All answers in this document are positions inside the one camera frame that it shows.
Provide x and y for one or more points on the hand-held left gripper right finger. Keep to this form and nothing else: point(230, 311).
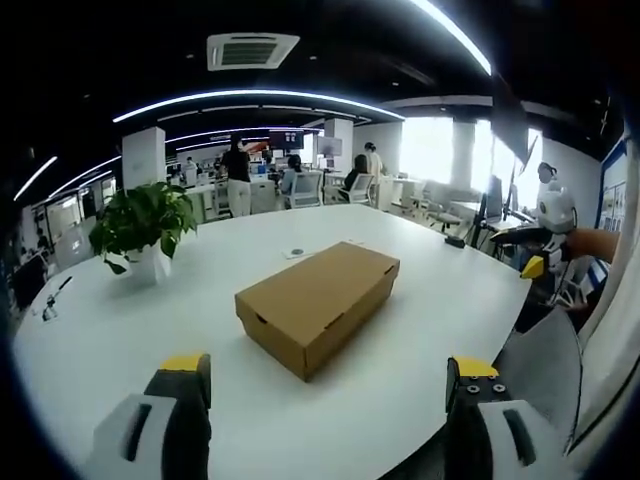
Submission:
point(492, 430)

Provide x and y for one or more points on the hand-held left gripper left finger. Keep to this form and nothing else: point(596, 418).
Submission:
point(150, 430)

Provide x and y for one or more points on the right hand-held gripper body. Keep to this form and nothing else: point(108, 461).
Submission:
point(556, 207)

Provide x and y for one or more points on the brown cardboard shoe box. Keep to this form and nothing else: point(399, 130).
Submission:
point(320, 300)

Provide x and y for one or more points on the dark computer monitor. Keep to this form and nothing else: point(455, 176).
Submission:
point(492, 197)

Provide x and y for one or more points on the small black device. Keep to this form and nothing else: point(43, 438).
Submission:
point(455, 242)

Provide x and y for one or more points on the light grey office chair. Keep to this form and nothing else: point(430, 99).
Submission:
point(442, 207)

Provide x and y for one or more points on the person's white shirt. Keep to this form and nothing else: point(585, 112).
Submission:
point(610, 360)

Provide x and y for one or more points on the white mesh office chair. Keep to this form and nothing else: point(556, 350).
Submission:
point(306, 189)
point(362, 189)

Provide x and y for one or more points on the bright ceiling light strip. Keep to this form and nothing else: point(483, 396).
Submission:
point(460, 30)

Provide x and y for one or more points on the green potted plant white pot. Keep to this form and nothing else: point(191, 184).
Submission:
point(145, 220)

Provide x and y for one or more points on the dark hanging display screen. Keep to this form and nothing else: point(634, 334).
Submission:
point(286, 138)

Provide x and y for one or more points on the short ceiling light strip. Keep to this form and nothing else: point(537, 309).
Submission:
point(35, 177)

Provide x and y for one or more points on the long curved ceiling light strip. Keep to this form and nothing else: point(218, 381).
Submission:
point(260, 94)

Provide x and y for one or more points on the ceiling air conditioner vent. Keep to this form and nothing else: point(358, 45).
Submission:
point(250, 51)

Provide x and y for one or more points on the blue framed wall board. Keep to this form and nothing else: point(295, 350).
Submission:
point(614, 200)

